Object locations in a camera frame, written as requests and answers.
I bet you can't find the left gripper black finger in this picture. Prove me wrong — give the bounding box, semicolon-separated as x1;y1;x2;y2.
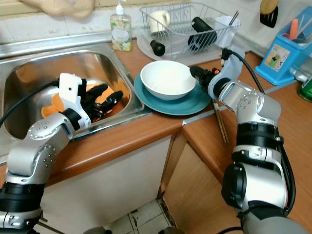
103;92;125;113
87;84;109;102

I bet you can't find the white ceramic bowl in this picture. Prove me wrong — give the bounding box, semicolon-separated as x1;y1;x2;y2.
140;60;196;101

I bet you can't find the teal plate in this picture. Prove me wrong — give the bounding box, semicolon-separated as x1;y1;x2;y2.
133;73;213;116

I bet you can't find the orange plastic bowl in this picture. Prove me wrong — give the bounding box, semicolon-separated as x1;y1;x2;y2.
41;82;127;120

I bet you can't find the black flask bottle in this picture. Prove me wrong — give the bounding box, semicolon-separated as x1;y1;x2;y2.
189;17;217;52

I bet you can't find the small black round jar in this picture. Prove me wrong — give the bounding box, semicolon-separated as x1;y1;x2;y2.
149;40;166;57

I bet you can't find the white plastic cutlery holder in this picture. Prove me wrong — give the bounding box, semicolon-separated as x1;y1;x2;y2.
214;16;241;48

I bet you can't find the grey drying mat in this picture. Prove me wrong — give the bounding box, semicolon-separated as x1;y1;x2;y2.
136;27;249;66

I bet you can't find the cream ceramic mug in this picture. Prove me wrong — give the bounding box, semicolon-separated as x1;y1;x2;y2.
149;11;171;34

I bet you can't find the dark utensil in holder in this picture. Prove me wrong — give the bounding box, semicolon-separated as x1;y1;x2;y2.
229;11;241;25

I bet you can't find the stainless steel sink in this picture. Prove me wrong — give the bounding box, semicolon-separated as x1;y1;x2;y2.
0;32;152;161

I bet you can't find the clear soap pump bottle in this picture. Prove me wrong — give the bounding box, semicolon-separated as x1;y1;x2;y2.
110;0;132;52

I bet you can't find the blue plastic utensil box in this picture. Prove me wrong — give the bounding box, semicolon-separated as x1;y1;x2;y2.
254;12;312;86

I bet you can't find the silver metal object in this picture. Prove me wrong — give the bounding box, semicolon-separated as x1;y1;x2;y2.
290;66;311;81

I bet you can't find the white cabinet door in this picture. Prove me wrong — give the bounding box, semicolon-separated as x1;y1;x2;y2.
49;134;176;234

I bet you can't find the beige cloth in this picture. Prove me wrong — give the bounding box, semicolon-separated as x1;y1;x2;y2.
22;0;96;19

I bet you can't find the green bottle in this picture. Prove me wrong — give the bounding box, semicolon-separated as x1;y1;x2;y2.
300;78;312;103

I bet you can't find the brown wooden cabinet door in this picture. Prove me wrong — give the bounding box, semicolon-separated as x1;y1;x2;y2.
161;154;244;234

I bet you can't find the grey robot left foot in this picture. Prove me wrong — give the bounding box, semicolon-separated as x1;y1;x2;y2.
83;225;108;234

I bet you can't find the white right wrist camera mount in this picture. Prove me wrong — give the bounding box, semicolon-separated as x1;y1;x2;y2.
207;47;245;98

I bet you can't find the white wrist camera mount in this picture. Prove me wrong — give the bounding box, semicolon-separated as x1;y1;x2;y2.
207;47;245;98
58;73;87;123

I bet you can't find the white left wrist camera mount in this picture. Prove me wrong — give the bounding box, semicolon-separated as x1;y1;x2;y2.
58;73;87;123

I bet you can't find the wire dish rack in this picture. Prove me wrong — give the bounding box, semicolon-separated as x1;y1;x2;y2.
139;2;242;60

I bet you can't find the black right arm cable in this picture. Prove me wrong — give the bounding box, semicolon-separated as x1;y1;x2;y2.
222;47;297;213

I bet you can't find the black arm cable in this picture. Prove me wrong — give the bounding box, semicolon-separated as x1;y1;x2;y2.
222;47;297;213
0;80;60;125

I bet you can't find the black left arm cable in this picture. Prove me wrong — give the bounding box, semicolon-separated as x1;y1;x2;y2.
0;80;60;125

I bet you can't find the orange utensil handle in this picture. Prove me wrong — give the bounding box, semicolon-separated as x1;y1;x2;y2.
290;19;299;39

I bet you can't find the metal cabinet handle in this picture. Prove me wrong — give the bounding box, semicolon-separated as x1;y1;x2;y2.
37;220;53;232

